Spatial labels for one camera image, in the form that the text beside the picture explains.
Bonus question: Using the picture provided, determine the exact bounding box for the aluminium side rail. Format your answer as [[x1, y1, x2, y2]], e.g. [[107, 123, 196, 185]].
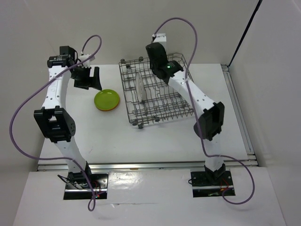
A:
[[221, 65, 257, 161]]

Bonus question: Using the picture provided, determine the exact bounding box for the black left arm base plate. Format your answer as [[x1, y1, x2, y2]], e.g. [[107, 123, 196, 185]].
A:
[[58, 172, 109, 200]]

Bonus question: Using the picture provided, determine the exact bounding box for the white plate green rim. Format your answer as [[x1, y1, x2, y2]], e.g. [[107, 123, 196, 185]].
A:
[[136, 72, 144, 103]]

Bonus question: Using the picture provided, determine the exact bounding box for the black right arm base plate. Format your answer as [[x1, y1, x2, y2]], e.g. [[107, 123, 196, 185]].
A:
[[188, 170, 236, 198]]

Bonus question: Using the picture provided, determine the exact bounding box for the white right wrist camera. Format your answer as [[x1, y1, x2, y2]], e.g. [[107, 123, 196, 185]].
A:
[[152, 33, 167, 49]]

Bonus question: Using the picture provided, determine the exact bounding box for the black corner pole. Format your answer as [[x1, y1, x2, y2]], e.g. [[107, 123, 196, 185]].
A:
[[227, 0, 262, 67]]

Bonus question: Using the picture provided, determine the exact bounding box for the aluminium table edge rail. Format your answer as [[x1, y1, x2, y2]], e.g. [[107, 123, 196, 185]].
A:
[[37, 160, 259, 171]]

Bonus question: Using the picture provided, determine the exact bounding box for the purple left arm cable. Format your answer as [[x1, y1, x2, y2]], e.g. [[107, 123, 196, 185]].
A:
[[9, 35, 103, 211]]

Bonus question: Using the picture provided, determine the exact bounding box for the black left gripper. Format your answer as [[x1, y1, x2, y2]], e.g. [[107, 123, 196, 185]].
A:
[[70, 65, 102, 90]]

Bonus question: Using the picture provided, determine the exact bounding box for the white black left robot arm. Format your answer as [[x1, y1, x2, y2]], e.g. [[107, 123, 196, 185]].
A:
[[34, 46, 102, 189]]

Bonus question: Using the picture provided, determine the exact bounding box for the grey wire dish rack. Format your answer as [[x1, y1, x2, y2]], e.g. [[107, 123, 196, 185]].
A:
[[119, 56, 193, 129]]

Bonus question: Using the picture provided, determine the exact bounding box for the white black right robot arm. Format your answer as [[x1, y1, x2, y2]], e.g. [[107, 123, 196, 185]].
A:
[[146, 42, 225, 185]]

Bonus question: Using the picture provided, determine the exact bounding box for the orange plate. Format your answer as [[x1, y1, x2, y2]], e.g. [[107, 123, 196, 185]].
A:
[[95, 99, 120, 112]]

